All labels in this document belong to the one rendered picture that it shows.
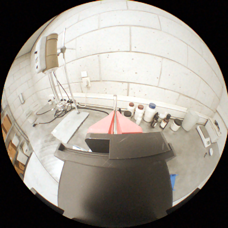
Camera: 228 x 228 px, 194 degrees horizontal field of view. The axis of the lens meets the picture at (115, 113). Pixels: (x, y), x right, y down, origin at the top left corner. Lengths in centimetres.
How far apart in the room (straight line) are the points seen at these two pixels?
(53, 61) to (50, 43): 12
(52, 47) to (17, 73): 215
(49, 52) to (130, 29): 49
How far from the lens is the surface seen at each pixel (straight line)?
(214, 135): 109
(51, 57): 42
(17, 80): 249
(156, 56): 55
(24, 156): 246
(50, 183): 48
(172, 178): 42
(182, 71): 64
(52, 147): 52
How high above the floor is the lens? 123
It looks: 39 degrees down
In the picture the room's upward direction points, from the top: straight up
